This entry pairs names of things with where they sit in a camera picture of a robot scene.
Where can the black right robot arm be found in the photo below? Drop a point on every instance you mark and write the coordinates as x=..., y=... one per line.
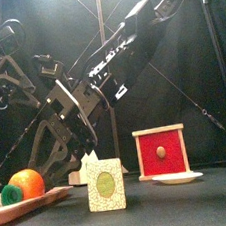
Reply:
x=142, y=40

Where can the orange toy carrot piece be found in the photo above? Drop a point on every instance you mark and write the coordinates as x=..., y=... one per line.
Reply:
x=28, y=183

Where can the green toy carrot top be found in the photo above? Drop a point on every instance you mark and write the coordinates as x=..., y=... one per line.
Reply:
x=11, y=194

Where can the cream toy block with prints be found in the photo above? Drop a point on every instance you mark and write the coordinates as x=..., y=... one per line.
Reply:
x=93, y=174

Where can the pale pink wooden tray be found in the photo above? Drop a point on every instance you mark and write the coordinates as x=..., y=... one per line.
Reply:
x=26, y=206

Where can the white round plate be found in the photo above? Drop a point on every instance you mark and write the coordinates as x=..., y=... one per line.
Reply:
x=177, y=178

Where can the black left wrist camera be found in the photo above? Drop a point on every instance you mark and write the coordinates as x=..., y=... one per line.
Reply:
x=8, y=39

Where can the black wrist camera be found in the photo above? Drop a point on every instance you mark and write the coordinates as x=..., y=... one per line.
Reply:
x=49, y=69
x=8, y=39

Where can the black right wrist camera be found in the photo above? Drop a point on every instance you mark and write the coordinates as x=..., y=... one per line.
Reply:
x=49, y=69

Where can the red box with wooden frame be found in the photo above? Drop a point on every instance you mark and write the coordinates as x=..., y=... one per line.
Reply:
x=151, y=157

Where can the grey vertical frame pole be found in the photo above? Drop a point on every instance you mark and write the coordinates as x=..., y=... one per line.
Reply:
x=98, y=6

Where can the dark side frame post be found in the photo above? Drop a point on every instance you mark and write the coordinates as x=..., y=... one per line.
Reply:
x=214, y=37

